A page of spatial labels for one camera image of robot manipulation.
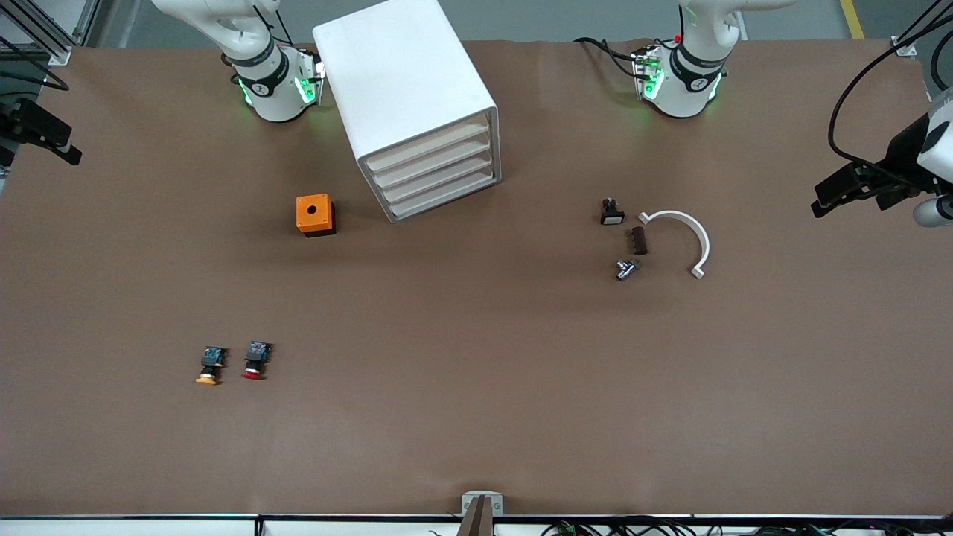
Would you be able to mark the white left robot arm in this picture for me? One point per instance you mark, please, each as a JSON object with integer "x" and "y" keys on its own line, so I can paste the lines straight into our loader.
{"x": 685, "y": 89}

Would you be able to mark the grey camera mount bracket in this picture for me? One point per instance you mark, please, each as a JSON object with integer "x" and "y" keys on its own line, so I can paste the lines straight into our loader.
{"x": 482, "y": 514}

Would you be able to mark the aluminium frame post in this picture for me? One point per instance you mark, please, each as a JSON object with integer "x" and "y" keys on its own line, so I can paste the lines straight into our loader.
{"x": 904, "y": 46}
{"x": 59, "y": 53}

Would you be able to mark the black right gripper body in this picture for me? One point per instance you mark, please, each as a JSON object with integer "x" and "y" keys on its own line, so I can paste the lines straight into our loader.
{"x": 22, "y": 121}

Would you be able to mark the yellow push button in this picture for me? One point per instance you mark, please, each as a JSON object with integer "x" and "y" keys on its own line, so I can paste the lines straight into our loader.
{"x": 211, "y": 365}

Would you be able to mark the white table edge rail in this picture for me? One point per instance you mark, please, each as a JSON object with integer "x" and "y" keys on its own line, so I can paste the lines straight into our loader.
{"x": 149, "y": 527}

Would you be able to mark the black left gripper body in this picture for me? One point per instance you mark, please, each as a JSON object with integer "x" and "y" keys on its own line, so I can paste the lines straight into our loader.
{"x": 901, "y": 158}

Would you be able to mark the silver metal valve fitting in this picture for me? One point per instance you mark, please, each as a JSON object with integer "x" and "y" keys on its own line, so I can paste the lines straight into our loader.
{"x": 626, "y": 269}

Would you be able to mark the orange button enclosure box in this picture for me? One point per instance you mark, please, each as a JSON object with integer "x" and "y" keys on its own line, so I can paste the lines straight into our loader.
{"x": 313, "y": 212}

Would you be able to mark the dark brown ribbed block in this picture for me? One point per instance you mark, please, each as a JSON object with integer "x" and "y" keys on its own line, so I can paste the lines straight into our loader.
{"x": 639, "y": 241}

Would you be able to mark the white semicircular clamp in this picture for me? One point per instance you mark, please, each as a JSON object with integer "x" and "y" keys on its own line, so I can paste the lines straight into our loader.
{"x": 703, "y": 240}

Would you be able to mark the white rectangular push button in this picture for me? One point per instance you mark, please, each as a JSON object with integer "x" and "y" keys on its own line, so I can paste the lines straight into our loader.
{"x": 612, "y": 217}

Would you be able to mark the red push button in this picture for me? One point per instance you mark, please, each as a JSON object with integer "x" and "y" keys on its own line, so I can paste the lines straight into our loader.
{"x": 255, "y": 361}

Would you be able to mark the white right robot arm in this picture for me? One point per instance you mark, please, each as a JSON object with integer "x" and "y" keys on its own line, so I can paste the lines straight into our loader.
{"x": 272, "y": 89}

